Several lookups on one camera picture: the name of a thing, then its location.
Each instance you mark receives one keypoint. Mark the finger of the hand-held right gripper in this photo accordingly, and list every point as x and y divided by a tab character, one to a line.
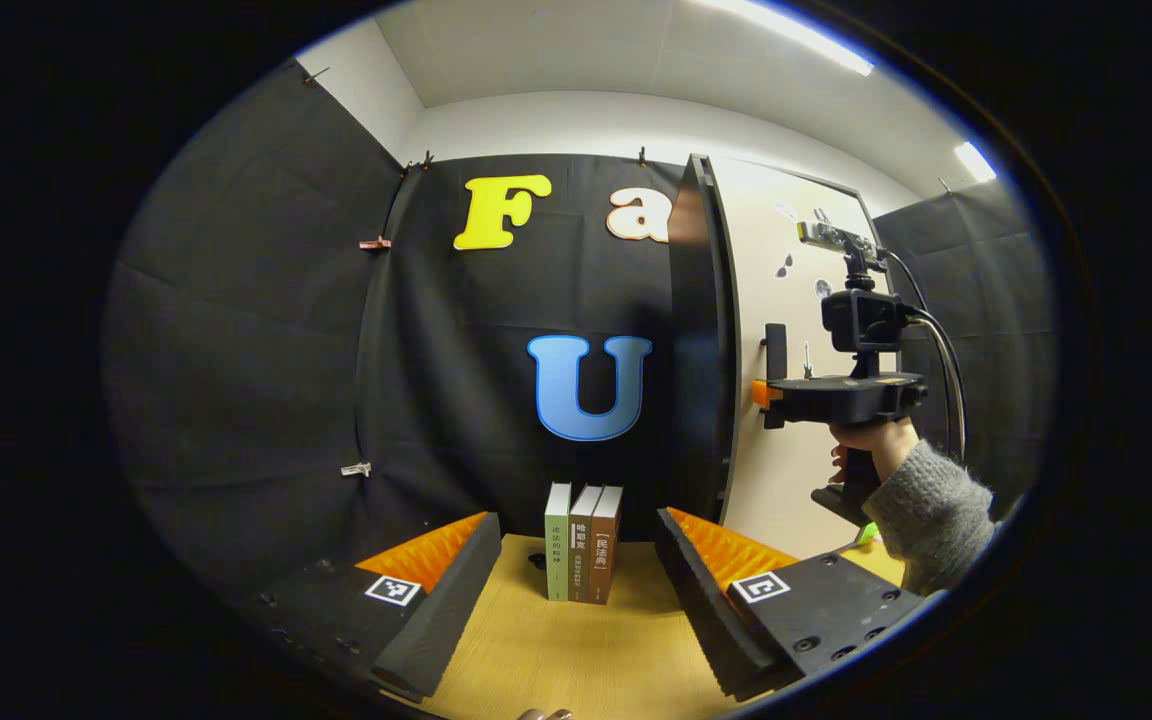
774	415

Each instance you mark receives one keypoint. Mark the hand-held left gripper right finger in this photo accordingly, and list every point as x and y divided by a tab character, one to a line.
706	610

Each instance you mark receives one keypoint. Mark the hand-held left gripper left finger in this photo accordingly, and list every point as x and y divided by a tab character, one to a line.
436	620

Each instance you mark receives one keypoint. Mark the dark grey cabinet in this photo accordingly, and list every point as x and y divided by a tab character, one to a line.
701	350

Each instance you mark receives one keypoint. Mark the green white plush toy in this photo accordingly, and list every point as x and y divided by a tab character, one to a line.
867	534

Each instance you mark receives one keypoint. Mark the green book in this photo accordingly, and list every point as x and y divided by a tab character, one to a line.
558	540

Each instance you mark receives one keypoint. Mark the grey brown book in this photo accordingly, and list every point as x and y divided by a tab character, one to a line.
581	530

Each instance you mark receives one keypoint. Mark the white cloth clip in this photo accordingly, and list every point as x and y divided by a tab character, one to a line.
356	468

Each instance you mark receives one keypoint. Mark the small ceiling light panel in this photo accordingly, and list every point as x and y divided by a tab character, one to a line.
974	160

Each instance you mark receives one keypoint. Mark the black backdrop cloth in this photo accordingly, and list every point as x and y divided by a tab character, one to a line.
266	350

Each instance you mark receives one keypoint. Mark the red cloth clip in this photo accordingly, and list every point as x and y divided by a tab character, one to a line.
374	243

